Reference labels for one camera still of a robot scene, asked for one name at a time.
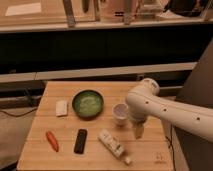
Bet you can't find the white plastic bottle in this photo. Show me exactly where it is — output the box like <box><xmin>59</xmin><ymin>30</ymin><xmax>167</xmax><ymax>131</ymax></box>
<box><xmin>98</xmin><ymin>129</ymin><xmax>132</xmax><ymax>165</ymax></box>

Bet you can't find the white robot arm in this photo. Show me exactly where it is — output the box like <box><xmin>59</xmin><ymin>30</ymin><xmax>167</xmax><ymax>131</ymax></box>
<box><xmin>125</xmin><ymin>78</ymin><xmax>213</xmax><ymax>142</ymax></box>

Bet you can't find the black rectangular bar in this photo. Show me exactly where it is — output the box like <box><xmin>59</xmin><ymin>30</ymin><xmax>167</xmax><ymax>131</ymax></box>
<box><xmin>74</xmin><ymin>129</ymin><xmax>87</xmax><ymax>154</ymax></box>

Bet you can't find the white sponge block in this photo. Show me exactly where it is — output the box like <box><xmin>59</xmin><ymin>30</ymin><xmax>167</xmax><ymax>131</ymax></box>
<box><xmin>56</xmin><ymin>100</ymin><xmax>68</xmax><ymax>117</ymax></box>

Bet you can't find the orange toy carrot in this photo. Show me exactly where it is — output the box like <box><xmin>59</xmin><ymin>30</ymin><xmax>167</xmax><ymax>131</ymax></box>
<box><xmin>46</xmin><ymin>131</ymin><xmax>59</xmax><ymax>152</ymax></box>

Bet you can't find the green ceramic bowl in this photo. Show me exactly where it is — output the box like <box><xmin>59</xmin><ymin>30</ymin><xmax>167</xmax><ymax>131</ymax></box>
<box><xmin>72</xmin><ymin>90</ymin><xmax>104</xmax><ymax>119</ymax></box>

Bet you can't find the white paper sheet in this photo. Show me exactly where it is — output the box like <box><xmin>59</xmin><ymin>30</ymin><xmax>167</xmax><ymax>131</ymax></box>
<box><xmin>5</xmin><ymin>2</ymin><xmax>41</xmax><ymax>16</ymax></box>

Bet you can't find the white paper cup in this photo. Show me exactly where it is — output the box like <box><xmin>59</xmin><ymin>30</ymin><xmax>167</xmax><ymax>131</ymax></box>
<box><xmin>113</xmin><ymin>103</ymin><xmax>128</xmax><ymax>126</ymax></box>

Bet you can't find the black cable on floor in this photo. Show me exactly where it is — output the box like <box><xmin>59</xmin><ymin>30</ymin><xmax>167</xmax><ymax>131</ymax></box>
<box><xmin>0</xmin><ymin>107</ymin><xmax>38</xmax><ymax>118</ymax></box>

